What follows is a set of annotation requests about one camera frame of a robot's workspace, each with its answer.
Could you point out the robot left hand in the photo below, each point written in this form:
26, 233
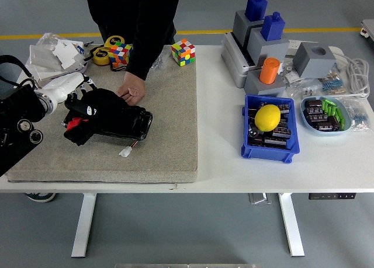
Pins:
64, 85

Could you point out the person's left hand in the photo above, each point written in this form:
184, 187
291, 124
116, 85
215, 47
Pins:
135, 88

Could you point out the black rag with red tag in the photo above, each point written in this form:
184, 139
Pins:
111, 104

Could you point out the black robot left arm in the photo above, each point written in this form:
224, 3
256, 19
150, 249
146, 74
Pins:
17, 110

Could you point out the person's left forearm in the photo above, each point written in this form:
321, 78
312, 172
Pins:
146, 57

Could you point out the black table control panel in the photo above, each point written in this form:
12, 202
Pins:
331, 196

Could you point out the purple-rimmed white plate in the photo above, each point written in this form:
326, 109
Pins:
83, 68

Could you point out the white torn cardboard sheet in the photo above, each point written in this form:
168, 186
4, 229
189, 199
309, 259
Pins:
68, 53

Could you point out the small clear bag of screws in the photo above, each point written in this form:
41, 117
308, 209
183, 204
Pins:
160, 62

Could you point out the colourful puzzle cube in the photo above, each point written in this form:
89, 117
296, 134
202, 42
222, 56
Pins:
183, 52
119, 55

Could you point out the small black clip tool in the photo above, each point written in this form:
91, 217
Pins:
87, 53

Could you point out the grey-brown mat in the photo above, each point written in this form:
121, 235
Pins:
169, 119

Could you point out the yellow tape measure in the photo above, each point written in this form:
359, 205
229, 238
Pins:
114, 41
101, 55

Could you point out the crumpled clear plastic bag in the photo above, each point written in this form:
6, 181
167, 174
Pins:
49, 38

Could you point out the person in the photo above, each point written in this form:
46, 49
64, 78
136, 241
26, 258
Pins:
131, 11

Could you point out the light grey junction box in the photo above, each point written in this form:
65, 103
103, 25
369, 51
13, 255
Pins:
231, 57

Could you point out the shoe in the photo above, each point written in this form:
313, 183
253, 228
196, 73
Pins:
41, 196

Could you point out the low grey block holder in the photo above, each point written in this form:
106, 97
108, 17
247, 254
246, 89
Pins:
254, 85

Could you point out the black cylindrical capacitor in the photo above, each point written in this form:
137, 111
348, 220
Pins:
283, 132
253, 131
276, 142

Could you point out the yellow lemon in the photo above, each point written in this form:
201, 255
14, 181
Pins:
267, 117

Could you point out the orange cylinder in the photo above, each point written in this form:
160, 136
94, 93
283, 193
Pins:
269, 71

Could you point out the white table leg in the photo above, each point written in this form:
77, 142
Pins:
292, 224
83, 224

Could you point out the blue bottle-shaped block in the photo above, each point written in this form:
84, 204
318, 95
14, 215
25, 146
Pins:
256, 6
273, 27

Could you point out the blue plastic bin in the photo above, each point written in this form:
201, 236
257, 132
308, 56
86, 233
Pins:
266, 155

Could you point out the clear bag of white parts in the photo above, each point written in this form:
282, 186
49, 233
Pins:
290, 73

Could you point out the white power strip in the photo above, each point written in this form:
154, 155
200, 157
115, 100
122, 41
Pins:
293, 47

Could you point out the clear bag with white plug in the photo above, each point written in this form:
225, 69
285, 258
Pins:
304, 88

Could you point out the grey block with round hole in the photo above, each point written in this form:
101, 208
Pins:
309, 65

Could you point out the dark brown capacitor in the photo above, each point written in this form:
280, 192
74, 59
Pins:
328, 126
313, 103
318, 118
313, 110

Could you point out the green battery cell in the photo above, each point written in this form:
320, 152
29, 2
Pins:
324, 104
339, 115
342, 124

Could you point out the light blue oval dish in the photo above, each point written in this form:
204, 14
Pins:
324, 133

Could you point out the clear bag of blue resistors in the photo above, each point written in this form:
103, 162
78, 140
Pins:
355, 116
333, 84

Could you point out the white cart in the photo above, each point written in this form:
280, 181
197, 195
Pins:
368, 30

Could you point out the silver metal bracket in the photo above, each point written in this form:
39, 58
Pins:
260, 198

